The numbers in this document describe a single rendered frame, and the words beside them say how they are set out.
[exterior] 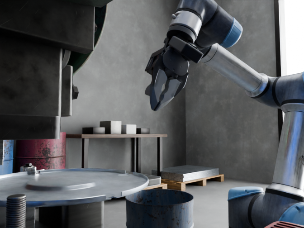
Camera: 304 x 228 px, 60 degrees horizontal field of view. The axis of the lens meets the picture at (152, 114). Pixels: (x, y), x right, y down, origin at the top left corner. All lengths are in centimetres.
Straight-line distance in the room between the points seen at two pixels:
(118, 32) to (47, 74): 461
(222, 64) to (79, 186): 63
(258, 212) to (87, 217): 58
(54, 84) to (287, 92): 77
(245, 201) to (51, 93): 73
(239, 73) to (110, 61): 391
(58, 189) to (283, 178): 67
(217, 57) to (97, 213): 61
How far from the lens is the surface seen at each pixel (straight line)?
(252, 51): 537
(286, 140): 93
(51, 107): 39
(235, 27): 77
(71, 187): 43
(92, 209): 47
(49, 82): 40
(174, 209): 153
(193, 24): 68
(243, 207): 95
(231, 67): 92
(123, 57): 493
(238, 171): 535
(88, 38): 41
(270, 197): 89
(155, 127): 527
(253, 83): 99
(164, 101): 59
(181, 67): 63
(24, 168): 64
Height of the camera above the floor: 87
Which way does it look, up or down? 4 degrees up
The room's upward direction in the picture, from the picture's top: straight up
